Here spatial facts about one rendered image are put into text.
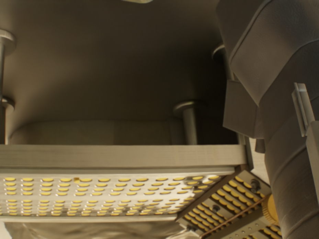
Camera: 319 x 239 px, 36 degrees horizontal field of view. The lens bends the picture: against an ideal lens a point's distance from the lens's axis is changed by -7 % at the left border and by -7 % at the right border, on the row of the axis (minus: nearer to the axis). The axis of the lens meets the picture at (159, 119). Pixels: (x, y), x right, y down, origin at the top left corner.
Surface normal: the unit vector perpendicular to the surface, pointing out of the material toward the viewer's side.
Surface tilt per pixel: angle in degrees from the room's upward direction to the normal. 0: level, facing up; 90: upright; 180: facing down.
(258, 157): 90
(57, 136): 92
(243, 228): 38
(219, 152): 90
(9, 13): 0
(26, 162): 90
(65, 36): 0
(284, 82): 101
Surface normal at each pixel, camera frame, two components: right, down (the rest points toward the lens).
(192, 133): -0.21, -0.37
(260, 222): -0.51, 0.72
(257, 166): 0.25, -0.40
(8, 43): 0.11, 0.92
